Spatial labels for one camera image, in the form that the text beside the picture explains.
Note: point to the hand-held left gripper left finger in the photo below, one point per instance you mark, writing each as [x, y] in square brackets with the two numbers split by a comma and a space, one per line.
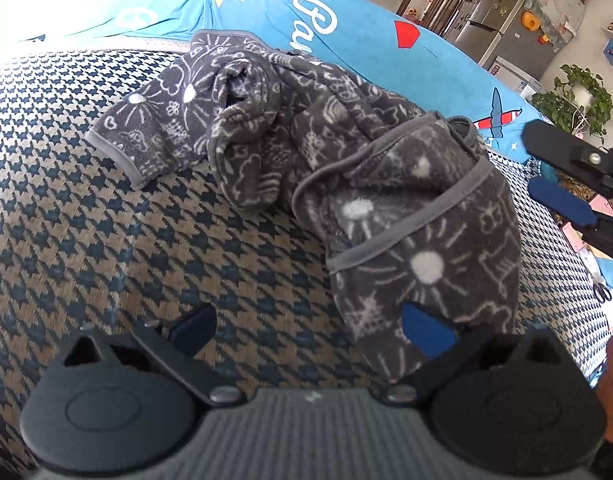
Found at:
[191, 330]

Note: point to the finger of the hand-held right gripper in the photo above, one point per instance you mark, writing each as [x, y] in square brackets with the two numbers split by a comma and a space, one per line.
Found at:
[556, 197]
[551, 142]

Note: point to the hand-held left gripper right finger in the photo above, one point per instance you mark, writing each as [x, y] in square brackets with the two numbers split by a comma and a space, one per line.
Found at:
[429, 332]

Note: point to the grey patterned fleece garment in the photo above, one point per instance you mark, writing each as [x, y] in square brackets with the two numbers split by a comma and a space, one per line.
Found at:
[411, 210]

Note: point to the brown patterned cloth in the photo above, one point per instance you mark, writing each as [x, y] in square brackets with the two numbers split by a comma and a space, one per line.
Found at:
[576, 189]

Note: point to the large leafy potted plant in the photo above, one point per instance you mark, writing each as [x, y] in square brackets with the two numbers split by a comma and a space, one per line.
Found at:
[571, 105]

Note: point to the pink printed booklet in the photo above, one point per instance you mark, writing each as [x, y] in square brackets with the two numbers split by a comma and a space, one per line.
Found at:
[576, 237]

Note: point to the white chest freezer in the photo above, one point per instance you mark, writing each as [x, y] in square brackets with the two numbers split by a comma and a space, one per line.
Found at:
[516, 75]

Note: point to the silver refrigerator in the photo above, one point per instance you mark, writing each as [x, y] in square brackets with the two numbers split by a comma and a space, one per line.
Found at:
[516, 45]

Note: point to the black scissors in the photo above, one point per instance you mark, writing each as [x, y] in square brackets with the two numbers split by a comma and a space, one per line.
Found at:
[602, 292]

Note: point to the houndstooth sofa seat cover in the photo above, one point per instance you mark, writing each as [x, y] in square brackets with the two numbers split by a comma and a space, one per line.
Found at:
[136, 235]

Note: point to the orange fridge magnet toy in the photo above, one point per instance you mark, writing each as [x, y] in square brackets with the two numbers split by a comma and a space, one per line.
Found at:
[530, 19]

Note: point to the floral refrigerator dust cover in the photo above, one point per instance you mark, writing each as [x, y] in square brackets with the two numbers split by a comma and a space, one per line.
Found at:
[556, 5]

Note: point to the blue printed sofa cover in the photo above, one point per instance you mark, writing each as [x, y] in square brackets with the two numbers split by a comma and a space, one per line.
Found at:
[266, 10]

